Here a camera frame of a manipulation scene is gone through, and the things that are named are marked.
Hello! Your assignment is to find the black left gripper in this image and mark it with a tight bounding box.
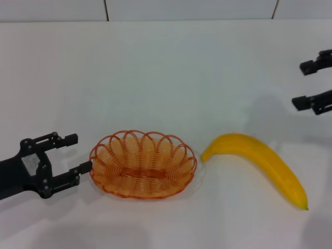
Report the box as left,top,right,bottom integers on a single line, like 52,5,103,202
0,131,93,200

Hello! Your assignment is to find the yellow banana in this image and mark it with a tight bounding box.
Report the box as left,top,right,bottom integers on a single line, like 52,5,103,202
201,133,309,211

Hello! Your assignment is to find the orange wire basket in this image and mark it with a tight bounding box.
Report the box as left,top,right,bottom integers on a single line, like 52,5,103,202
89,129,198,200

